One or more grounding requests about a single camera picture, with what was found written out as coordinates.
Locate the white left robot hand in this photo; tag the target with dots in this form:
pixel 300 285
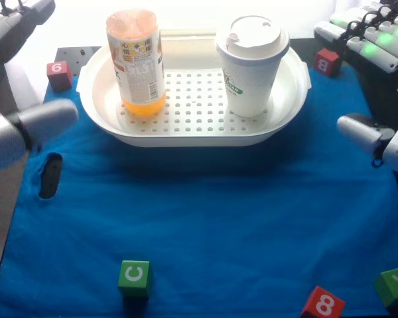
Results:
pixel 43 119

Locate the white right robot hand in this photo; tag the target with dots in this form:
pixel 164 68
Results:
pixel 358 129

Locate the orange juice bottle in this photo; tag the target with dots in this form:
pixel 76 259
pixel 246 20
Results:
pixel 137 66

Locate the white paper coffee cup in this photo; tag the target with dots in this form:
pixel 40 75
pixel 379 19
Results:
pixel 252 73

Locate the white plastic bowl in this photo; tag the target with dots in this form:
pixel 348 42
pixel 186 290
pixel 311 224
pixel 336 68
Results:
pixel 195 109

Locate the red block with 6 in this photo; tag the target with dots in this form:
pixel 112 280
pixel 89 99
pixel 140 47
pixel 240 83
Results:
pixel 59 75

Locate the red block with B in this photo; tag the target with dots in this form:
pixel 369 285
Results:
pixel 325 62

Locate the green block with Y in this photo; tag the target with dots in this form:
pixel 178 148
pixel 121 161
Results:
pixel 396 285

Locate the red block with 8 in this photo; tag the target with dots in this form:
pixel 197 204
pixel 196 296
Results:
pixel 322 304

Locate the blue table cloth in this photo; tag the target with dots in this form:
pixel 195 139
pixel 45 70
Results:
pixel 199 215

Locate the green block with C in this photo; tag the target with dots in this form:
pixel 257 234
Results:
pixel 134 277

